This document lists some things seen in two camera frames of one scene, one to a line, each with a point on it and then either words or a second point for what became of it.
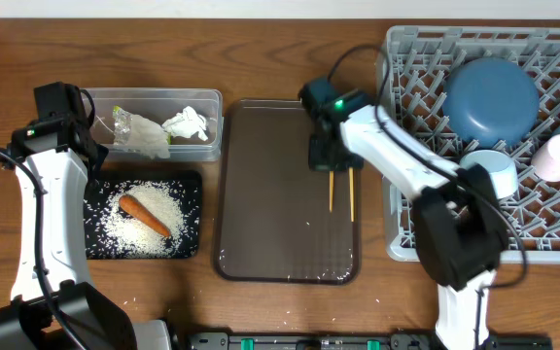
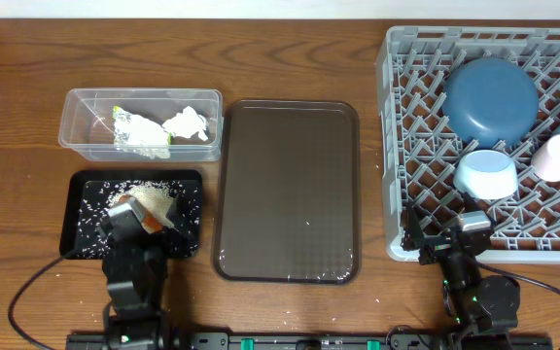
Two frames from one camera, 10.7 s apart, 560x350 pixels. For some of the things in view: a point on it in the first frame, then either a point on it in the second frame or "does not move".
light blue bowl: (502, 167) does not move
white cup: (556, 157) does not move
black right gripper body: (321, 154) -> (437, 250)
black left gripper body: (100, 153) -> (163, 245)
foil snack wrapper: (135, 132) does not move
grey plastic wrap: (186, 124) does not move
